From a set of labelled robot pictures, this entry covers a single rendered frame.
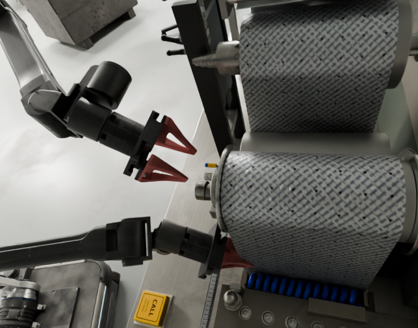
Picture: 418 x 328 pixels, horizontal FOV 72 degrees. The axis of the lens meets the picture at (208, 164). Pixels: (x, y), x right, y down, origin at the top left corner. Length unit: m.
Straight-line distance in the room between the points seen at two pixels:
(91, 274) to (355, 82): 1.59
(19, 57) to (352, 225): 0.63
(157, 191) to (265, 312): 1.65
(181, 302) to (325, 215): 0.50
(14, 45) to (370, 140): 0.68
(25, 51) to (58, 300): 1.40
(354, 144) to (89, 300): 1.50
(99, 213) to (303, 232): 1.98
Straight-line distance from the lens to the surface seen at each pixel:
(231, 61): 0.58
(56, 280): 1.92
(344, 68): 0.53
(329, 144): 0.56
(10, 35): 0.75
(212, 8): 0.72
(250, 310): 0.64
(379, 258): 0.52
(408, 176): 0.45
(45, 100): 0.52
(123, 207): 2.23
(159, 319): 0.80
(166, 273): 0.85
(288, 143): 0.56
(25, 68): 0.64
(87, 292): 1.78
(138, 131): 0.47
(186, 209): 0.92
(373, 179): 0.43
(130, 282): 1.95
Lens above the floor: 1.65
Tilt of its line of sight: 49 degrees down
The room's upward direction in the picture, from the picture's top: 21 degrees counter-clockwise
